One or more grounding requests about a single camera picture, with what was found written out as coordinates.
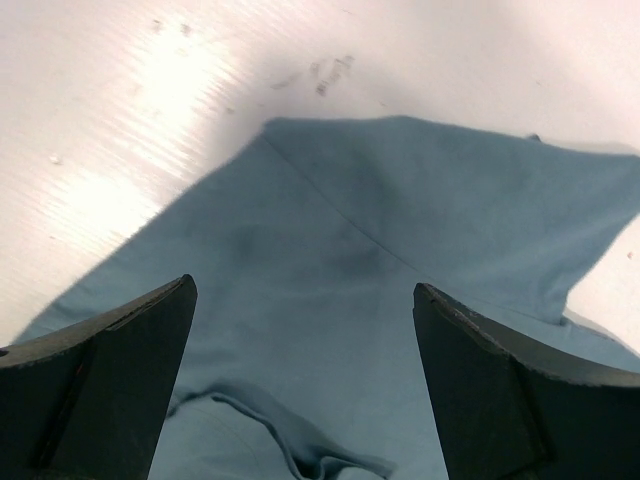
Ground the teal blue t shirt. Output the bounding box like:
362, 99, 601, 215
23, 117, 639, 479

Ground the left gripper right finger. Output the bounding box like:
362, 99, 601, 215
413, 284, 639, 480

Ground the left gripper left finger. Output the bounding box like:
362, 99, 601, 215
1, 275, 197, 479

